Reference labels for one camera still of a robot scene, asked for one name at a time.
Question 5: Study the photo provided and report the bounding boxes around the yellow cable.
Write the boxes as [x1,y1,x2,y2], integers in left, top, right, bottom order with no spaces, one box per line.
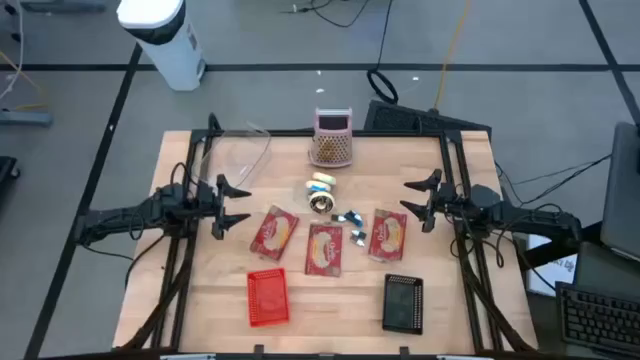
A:
[432,0,472,112]

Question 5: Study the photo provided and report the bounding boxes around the black aluminium table frame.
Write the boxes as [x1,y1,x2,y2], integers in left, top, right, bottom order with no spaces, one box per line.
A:
[112,112,539,354]

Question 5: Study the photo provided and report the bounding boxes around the black mesh crate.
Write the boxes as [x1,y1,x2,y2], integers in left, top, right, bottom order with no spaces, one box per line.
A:
[363,99,493,136]

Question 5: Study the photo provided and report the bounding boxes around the black coiled floor cable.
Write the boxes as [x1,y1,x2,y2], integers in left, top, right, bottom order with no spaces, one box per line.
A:
[366,0,400,105]

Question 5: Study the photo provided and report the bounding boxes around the black plastic mesh basket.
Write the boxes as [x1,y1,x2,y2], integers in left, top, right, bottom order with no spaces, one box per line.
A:
[382,273,425,335]

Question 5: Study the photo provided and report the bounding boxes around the black keyboard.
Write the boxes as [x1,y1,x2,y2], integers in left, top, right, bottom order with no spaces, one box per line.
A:
[555,281,640,357]

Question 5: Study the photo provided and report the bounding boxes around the grey laptop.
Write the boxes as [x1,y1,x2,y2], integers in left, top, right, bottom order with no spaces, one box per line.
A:
[599,122,640,262]

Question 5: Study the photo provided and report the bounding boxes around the white bin with black band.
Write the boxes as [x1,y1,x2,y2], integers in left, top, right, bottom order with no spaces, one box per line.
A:
[116,0,207,92]

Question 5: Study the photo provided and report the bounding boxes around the thin black floor cable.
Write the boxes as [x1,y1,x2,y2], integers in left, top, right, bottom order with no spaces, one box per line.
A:
[278,0,371,29]

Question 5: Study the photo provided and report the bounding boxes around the chocolate frosted white toy donut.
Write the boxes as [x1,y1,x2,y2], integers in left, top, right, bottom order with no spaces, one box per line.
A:
[308,190,337,215]

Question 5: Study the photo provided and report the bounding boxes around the clear plastic container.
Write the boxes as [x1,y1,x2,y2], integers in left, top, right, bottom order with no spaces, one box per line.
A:
[192,122,274,201]

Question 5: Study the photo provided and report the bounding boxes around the red plastic mesh basket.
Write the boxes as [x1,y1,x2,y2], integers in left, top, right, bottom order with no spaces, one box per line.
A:
[247,268,291,328]

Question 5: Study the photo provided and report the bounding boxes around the dark green box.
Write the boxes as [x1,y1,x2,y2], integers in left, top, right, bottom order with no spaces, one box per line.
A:
[573,242,640,296]

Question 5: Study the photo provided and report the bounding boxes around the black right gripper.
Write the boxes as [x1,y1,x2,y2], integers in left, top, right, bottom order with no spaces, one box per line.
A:
[399,168,459,234]

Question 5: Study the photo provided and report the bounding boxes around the black desk cables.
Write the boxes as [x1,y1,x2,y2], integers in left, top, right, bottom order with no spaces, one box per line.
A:
[494,153,612,206]

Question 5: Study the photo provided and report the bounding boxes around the red snack packet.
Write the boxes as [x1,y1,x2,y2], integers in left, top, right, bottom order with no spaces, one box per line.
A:
[249,204,300,262]
[304,223,344,278]
[368,208,408,263]

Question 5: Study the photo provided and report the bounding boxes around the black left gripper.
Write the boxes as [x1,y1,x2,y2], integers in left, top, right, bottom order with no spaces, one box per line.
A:
[196,173,253,241]

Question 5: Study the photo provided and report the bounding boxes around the white paper sheet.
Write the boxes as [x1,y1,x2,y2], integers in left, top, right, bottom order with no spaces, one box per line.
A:
[527,233,579,297]

